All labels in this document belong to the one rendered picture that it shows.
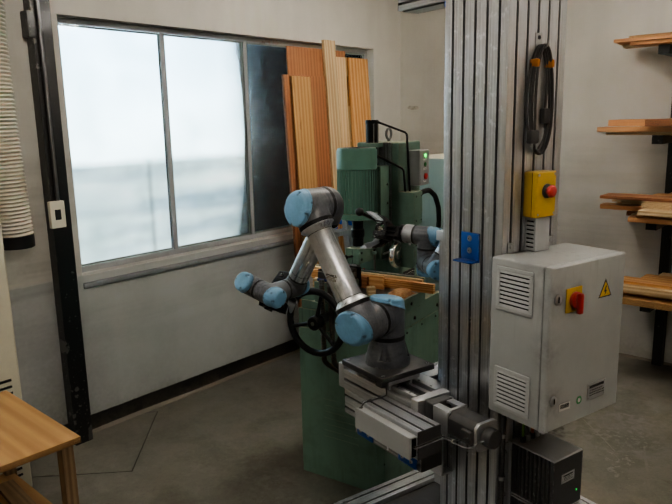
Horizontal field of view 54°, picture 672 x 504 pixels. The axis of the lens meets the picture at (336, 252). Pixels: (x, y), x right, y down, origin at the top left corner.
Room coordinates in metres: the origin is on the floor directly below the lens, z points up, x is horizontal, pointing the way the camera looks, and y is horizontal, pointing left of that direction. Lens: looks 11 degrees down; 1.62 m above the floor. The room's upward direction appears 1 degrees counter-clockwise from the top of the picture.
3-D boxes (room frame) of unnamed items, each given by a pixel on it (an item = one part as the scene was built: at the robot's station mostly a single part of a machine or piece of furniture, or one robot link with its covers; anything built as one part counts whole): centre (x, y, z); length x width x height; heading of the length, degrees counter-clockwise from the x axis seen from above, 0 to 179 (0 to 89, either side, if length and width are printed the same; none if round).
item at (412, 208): (2.97, -0.34, 1.23); 0.09 x 0.08 x 0.15; 147
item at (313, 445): (2.98, -0.16, 0.36); 0.58 x 0.45 x 0.71; 147
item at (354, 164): (2.88, -0.10, 1.35); 0.18 x 0.18 x 0.31
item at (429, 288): (2.84, -0.15, 0.92); 0.62 x 0.02 x 0.04; 57
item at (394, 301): (2.11, -0.16, 0.98); 0.13 x 0.12 x 0.14; 139
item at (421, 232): (2.50, -0.35, 1.17); 0.11 x 0.08 x 0.09; 57
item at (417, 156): (3.07, -0.39, 1.40); 0.10 x 0.06 x 0.16; 147
